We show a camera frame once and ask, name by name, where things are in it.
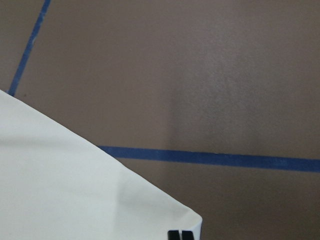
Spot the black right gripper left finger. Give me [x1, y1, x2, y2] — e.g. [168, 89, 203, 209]
[167, 230, 181, 240]

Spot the cream long-sleeve cat shirt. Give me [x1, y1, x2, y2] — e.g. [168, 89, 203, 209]
[0, 92, 203, 240]

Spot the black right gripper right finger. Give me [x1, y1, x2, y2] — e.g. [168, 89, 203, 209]
[181, 230, 195, 240]

